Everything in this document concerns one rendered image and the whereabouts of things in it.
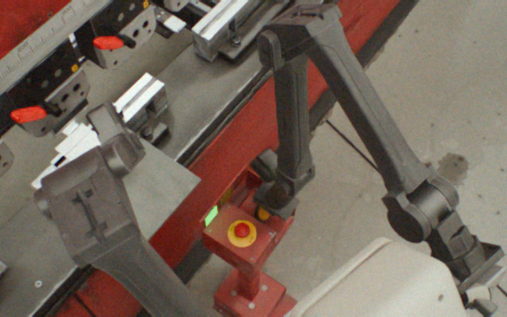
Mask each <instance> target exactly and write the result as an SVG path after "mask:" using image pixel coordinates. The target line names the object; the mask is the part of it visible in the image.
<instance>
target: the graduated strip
mask: <svg viewBox="0 0 507 317"><path fill-rule="evenodd" d="M93 1H94V0H74V1H73V2H72V3H70V4H69V5H67V6H66V7H64V9H63V10H62V11H61V12H59V13H58V14H57V15H56V16H55V17H53V18H52V19H51V20H49V21H48V22H47V23H46V24H45V25H43V26H42V27H41V29H40V30H38V31H37V32H36V33H35V34H32V35H31V36H30V37H29V38H28V39H26V40H25V41H24V42H23V43H21V44H20V45H19V47H18V48H17V49H15V50H14V51H13V52H12V53H10V54H9V55H8V56H7V57H5V58H4V59H3V60H2V61H0V80H1V79H2V78H3V77H4V76H5V75H6V74H7V73H9V72H10V71H11V70H12V69H13V68H16V67H17V66H18V65H19V63H21V62H22V61H23V60H24V59H25V58H27V57H28V56H29V55H30V54H31V53H33V52H34V51H35V50H36V49H37V48H39V47H40V46H41V45H42V43H44V42H45V41H46V40H47V39H49V38H51V37H52V36H53V35H54V34H55V33H57V32H58V31H59V30H60V29H61V28H63V27H64V26H65V25H66V24H67V23H68V22H69V21H70V20H71V19H72V18H74V17H75V16H76V15H77V14H78V13H80V12H81V11H82V10H84V9H85V8H87V7H88V5H89V4H90V3H91V2H93Z"/></svg>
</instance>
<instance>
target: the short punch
mask: <svg viewBox="0 0 507 317"><path fill-rule="evenodd" d="M88 104H89V103H88V101H87V99H85V100H84V101H83V102H82V103H81V104H80V105H79V106H78V107H77V108H74V109H73V110H72V111H71V112H70V113H69V114H68V116H67V117H66V118H65V119H64V120H63V121H62V122H60V123H58V124H57V125H56V126H55V127H54V128H53V129H52V130H51V131H50V132H51V133H52V134H53V137H54V138H56V137H57V136H59V134H60V133H62V132H63V131H64V130H65V129H66V128H67V127H68V126H69V125H70V124H71V123H72V122H73V121H74V120H75V119H77V118H78V117H79V116H80V114H81V113H82V112H83V111H84V110H85V109H86V108H87V107H88V106H87V105H88Z"/></svg>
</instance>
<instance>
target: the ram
mask: <svg viewBox="0 0 507 317"><path fill-rule="evenodd" d="M73 1H74V0H0V61H2V60H3V59H4V58H5V57H7V56H8V55H9V54H10V53H12V52H13V51H14V50H15V49H17V48H18V47H19V45H20V44H21V43H23V42H24V41H25V40H26V39H28V38H29V37H30V36H31V35H32V34H35V33H36V32H37V31H38V30H40V29H41V27H42V26H43V25H45V24H46V23H47V22H48V21H49V20H51V19H52V18H53V17H55V16H56V15H57V14H58V13H59V12H61V11H62V10H63V9H64V7H66V6H67V5H69V4H70V3H72V2H73ZM109 1H110V0H94V1H93V2H91V3H90V4H89V5H88V7H87V8H85V9H84V10H82V11H81V12H80V13H78V14H77V15H76V16H75V17H74V18H72V19H71V20H70V21H69V22H68V23H67V24H66V25H65V26H64V27H63V28H61V29H60V30H59V31H58V32H57V33H55V34H54V35H53V36H52V37H51V38H49V39H47V40H46V41H45V42H44V43H42V45H41V46H40V47H39V48H37V49H36V50H35V51H34V52H33V53H31V54H30V55H29V56H28V57H27V58H25V59H24V60H23V61H22V62H21V63H19V65H18V66H17V67H16V68H13V69H12V70H11V71H10V72H9V73H7V74H6V75H5V76H4V77H3V78H2V79H1V80H0V96H1V95H2V94H3V93H4V92H5V91H6V90H7V89H8V88H9V87H10V86H11V85H13V84H15V83H16V81H17V80H18V79H20V78H21V77H22V76H23V75H24V74H25V73H27V72H28V71H29V70H31V69H32V68H34V67H35V66H36V65H37V64H38V62H39V61H41V60H42V59H43V58H44V57H45V56H46V55H48V54H49V53H50V52H51V51H52V50H54V49H55V48H56V47H57V46H58V45H60V44H61V43H62V41H63V40H64V39H67V38H68V37H69V36H70V35H71V34H72V33H74V32H75V31H76V30H77V29H78V28H79V27H80V26H82V25H83V24H84V23H85V22H86V21H87V20H88V19H89V18H90V17H92V16H93V15H94V14H95V13H96V12H97V11H99V10H101V9H102V8H103V7H104V6H106V5H107V3H108V2H109Z"/></svg>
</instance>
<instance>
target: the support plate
mask: <svg viewBox="0 0 507 317"><path fill-rule="evenodd" d="M139 140H140V142H141V144H142V145H143V147H144V148H145V149H143V150H144V151H146V154H147V155H146V156H144V157H143V159H142V160H141V161H140V162H139V163H138V164H137V165H136V166H135V169H134V170H133V171H132V172H131V173H130V174H129V175H128V176H126V177H125V178H124V179H122V181H123V183H124V185H125V188H126V190H127V193H128V196H129V198H130V201H131V203H132V208H133V210H134V213H135V215H136V218H137V223H138V225H139V228H140V230H141V233H142V234H143V236H144V238H145V239H147V240H146V241H148V242H149V241H150V240H151V238H152V237H153V235H154V234H155V233H156V232H157V231H158V229H159V228H160V227H161V226H162V225H163V223H164V222H166V221H167V220H168V219H169V218H170V217H171V215H172V214H173V213H174V212H175V211H176V210H177V209H178V207H179V206H180V205H181V204H182V203H183V202H184V200H186V199H187V198H188V197H189V195H190V194H191V192H192V191H193V190H194V189H195V188H196V187H197V185H198V184H199V183H200V182H201V179H200V178H199V177H197V176H196V175H194V173H192V172H191V171H189V170H188V169H186V168H185V167H183V166H182V165H180V164H178V163H177V162H176V161H174V160H173V159H171V158H170V157H169V156H167V155H166V154H165V153H163V152H162V151H160V150H159V149H157V148H155V147H154V146H153V145H152V144H151V143H149V142H147V141H146V140H143V139H142V138H140V139H139Z"/></svg>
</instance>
